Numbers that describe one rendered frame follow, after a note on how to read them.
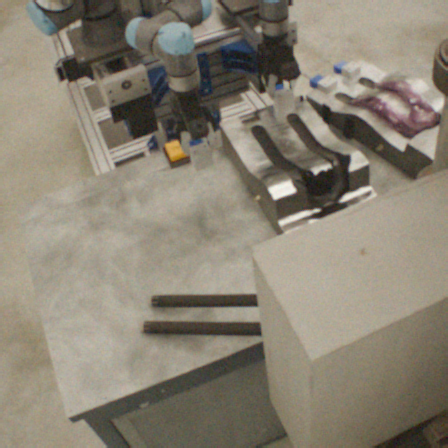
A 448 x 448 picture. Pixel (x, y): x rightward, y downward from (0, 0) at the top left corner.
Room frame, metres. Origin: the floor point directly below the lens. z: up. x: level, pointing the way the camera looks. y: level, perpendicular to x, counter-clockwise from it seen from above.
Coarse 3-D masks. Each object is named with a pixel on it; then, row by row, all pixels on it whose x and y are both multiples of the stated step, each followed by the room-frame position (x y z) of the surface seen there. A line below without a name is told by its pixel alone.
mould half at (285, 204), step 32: (224, 128) 1.29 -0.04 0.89; (288, 128) 1.25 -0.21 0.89; (320, 128) 1.23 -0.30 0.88; (256, 160) 1.15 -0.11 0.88; (320, 160) 1.07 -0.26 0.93; (352, 160) 1.04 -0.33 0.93; (256, 192) 1.08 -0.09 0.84; (288, 192) 0.98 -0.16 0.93; (352, 192) 1.00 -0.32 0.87; (288, 224) 0.94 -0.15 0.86
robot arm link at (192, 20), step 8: (168, 0) 1.33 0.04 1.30; (176, 0) 1.32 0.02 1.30; (184, 0) 1.32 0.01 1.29; (192, 0) 1.32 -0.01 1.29; (200, 0) 1.33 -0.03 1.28; (208, 0) 1.34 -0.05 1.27; (168, 8) 1.31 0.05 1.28; (176, 8) 1.30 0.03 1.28; (184, 8) 1.30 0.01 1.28; (192, 8) 1.31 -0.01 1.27; (200, 8) 1.32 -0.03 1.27; (208, 8) 1.33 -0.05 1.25; (184, 16) 1.29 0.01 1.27; (192, 16) 1.30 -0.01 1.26; (200, 16) 1.31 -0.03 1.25; (208, 16) 1.33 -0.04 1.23; (192, 24) 1.29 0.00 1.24; (200, 24) 1.32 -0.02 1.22
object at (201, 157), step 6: (192, 144) 1.19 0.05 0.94; (198, 144) 1.18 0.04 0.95; (204, 144) 1.16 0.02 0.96; (192, 150) 1.15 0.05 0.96; (198, 150) 1.15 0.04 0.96; (204, 150) 1.14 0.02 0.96; (210, 150) 1.14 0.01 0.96; (192, 156) 1.13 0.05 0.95; (198, 156) 1.13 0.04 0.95; (204, 156) 1.13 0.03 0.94; (210, 156) 1.14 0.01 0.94; (192, 162) 1.15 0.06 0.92; (198, 162) 1.13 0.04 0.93; (204, 162) 1.13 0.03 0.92; (210, 162) 1.14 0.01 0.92; (198, 168) 1.13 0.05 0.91
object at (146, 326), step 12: (144, 324) 0.75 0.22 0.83; (156, 324) 0.74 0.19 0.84; (168, 324) 0.73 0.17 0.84; (180, 324) 0.72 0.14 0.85; (192, 324) 0.71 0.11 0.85; (204, 324) 0.71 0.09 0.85; (216, 324) 0.70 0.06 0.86; (228, 324) 0.69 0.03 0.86; (240, 324) 0.68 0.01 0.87; (252, 324) 0.67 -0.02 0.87
